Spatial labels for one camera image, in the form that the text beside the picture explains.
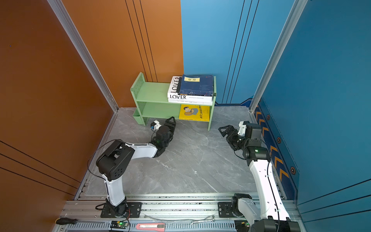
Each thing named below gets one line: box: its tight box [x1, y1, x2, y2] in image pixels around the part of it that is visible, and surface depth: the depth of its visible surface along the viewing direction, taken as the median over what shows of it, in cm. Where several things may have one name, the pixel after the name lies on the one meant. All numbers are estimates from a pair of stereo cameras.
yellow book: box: [178, 104, 211, 122], surface depth 101 cm
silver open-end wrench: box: [189, 218, 215, 225], surface depth 72 cm
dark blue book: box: [179, 74, 214, 97], surface depth 83 cm
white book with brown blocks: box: [168, 98, 213, 105], surface depth 86 cm
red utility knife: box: [136, 222, 166, 232], surface depth 70 cm
